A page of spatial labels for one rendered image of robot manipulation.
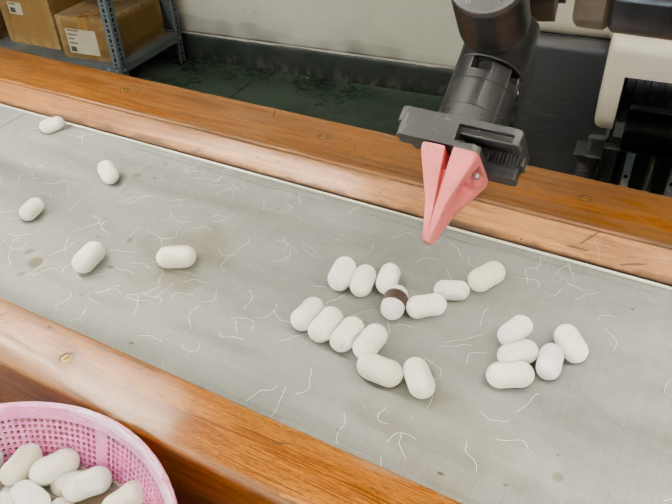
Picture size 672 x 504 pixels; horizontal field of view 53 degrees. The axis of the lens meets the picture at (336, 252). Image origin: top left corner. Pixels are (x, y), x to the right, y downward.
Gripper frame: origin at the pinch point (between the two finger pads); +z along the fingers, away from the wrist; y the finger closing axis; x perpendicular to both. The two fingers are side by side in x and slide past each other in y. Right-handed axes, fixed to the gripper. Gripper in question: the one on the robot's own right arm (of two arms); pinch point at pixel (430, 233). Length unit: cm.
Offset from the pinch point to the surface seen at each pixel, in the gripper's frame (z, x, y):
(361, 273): 4.6, 3.0, -5.6
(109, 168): 2.0, 5.7, -39.7
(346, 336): 10.3, -1.7, -3.2
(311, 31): -101, 171, -126
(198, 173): -1.4, 11.2, -32.2
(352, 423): 16.1, -4.4, 0.6
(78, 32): -65, 134, -203
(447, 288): 3.3, 4.6, 1.7
